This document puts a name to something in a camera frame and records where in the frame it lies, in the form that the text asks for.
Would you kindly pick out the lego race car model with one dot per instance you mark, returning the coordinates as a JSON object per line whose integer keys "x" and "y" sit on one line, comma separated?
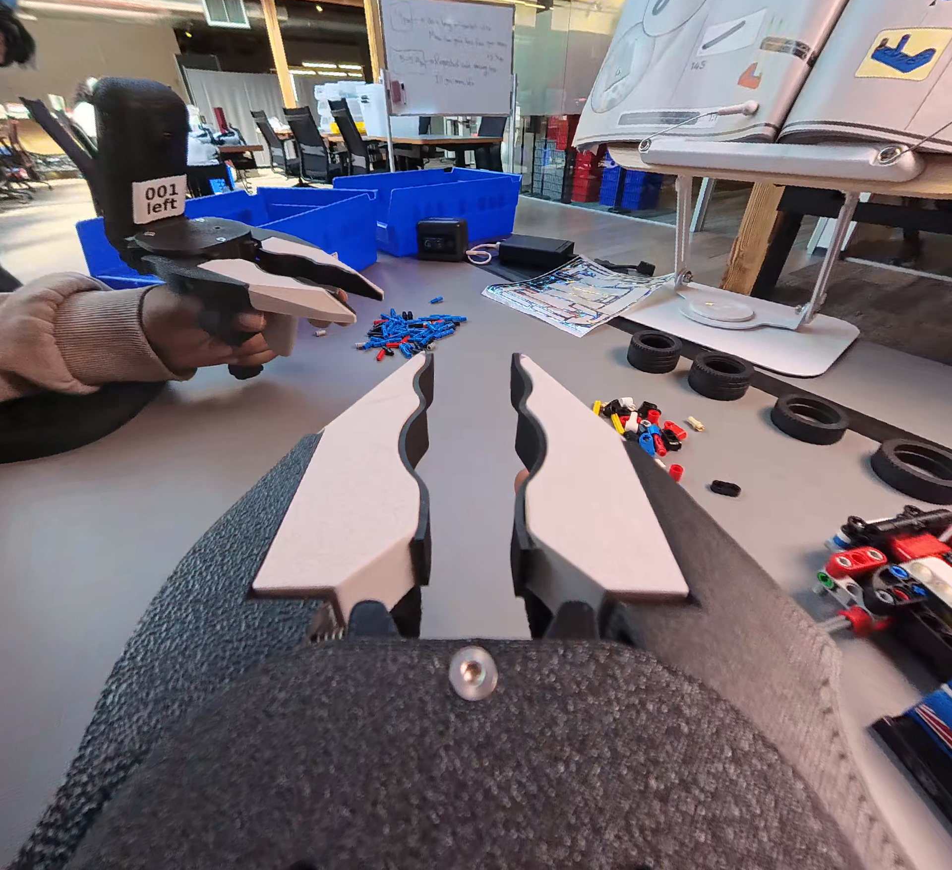
{"x": 892, "y": 572}

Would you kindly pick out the flat black box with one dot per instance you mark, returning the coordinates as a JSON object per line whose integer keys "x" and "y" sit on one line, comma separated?
{"x": 535, "y": 251}

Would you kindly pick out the whiteboard on stand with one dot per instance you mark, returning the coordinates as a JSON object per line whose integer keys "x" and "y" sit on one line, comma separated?
{"x": 446, "y": 51}

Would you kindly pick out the white book stand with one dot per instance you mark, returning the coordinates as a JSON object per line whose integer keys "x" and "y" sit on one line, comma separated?
{"x": 781, "y": 159}

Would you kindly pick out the black table strip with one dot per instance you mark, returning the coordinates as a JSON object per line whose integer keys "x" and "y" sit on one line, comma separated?
{"x": 866, "y": 425}

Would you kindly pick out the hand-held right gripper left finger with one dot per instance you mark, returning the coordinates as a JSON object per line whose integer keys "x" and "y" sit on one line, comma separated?
{"x": 349, "y": 505}

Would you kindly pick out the black charger box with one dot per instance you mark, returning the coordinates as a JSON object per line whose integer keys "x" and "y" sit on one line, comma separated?
{"x": 442, "y": 239}

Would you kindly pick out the person's left hand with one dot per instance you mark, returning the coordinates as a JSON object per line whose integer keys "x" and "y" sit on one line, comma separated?
{"x": 186, "y": 342}

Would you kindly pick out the black oval lego connector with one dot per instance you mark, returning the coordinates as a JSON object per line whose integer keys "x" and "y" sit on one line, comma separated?
{"x": 725, "y": 488}

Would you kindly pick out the lego sticker sheet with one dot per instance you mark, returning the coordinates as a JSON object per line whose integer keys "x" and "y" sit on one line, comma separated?
{"x": 573, "y": 293}

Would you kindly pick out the lego instruction booklet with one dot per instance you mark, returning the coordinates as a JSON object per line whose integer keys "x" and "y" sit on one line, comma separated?
{"x": 706, "y": 29}

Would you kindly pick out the pile of blue lego pins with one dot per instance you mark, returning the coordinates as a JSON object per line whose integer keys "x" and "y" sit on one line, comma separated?
{"x": 405, "y": 330}

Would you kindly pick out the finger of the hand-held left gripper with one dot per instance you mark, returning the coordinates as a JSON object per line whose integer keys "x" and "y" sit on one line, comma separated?
{"x": 290, "y": 293}
{"x": 312, "y": 256}

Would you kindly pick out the white air vent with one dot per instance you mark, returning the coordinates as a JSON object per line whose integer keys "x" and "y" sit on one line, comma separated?
{"x": 223, "y": 8}

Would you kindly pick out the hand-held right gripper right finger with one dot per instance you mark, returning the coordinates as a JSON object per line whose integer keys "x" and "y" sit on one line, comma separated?
{"x": 595, "y": 513}

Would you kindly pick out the person's left forearm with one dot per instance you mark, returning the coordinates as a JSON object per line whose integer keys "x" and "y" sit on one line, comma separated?
{"x": 74, "y": 334}

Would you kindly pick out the pile of mixed lego pieces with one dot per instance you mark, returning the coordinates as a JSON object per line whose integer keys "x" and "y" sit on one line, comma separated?
{"x": 647, "y": 431}

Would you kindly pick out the black office chair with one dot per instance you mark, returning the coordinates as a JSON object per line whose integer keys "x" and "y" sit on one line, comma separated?
{"x": 349, "y": 137}
{"x": 309, "y": 141}
{"x": 271, "y": 141}

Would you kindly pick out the wooden table leg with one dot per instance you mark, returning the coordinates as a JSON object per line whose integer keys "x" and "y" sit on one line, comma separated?
{"x": 751, "y": 237}

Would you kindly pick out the stack of coloured storage crates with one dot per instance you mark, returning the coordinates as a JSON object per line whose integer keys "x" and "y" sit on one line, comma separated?
{"x": 595, "y": 170}

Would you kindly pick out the divided blue plastic bin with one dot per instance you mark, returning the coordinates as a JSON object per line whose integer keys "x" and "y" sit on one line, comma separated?
{"x": 297, "y": 215}

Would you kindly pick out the black rubber lego tyre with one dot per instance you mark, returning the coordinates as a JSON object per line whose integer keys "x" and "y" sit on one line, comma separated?
{"x": 720, "y": 379}
{"x": 654, "y": 353}
{"x": 889, "y": 476}
{"x": 788, "y": 427}

